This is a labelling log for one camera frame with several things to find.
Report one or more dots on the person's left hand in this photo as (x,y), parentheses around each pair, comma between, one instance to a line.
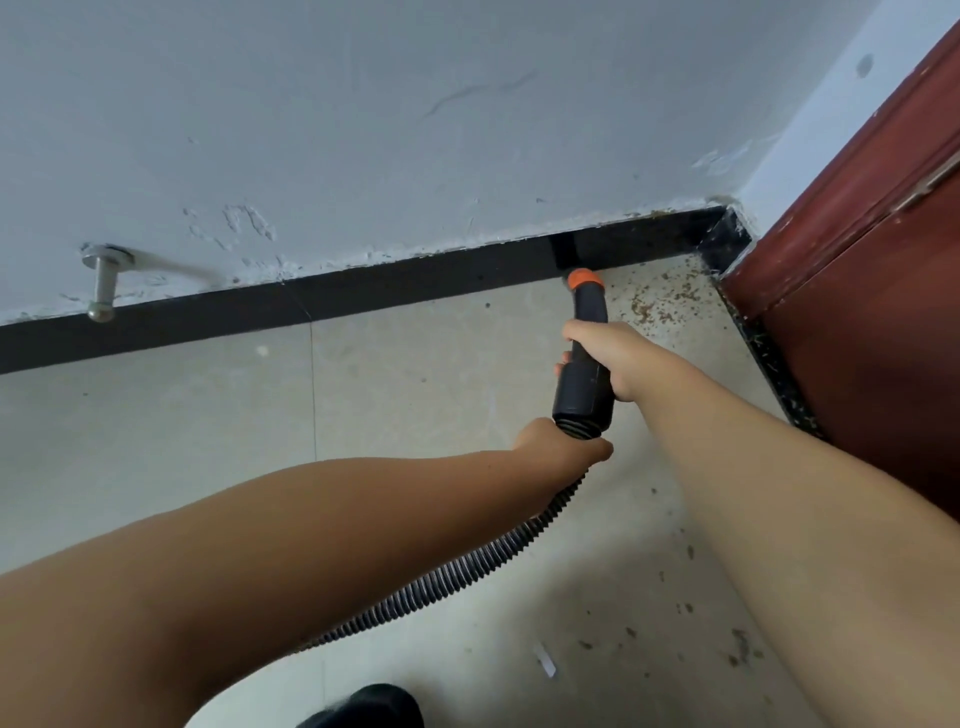
(562,454)

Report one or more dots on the person's right hand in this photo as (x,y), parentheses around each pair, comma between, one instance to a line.
(622,360)

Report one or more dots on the brown dirt debris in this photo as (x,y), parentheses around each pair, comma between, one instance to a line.
(664,304)

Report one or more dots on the person's left forearm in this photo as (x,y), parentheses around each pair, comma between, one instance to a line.
(262,577)

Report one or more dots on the person's right forearm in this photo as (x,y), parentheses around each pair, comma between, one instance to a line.
(810,540)

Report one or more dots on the small white paper scrap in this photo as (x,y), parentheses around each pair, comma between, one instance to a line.
(544,660)

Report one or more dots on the red-brown wooden door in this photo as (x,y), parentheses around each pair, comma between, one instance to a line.
(862,300)

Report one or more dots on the metal door hinge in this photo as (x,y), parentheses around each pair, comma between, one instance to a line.
(926,186)

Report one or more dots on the black skirting board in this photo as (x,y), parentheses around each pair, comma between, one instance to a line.
(225,322)

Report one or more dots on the metal wall door stopper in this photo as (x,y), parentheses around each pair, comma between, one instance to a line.
(101,281)

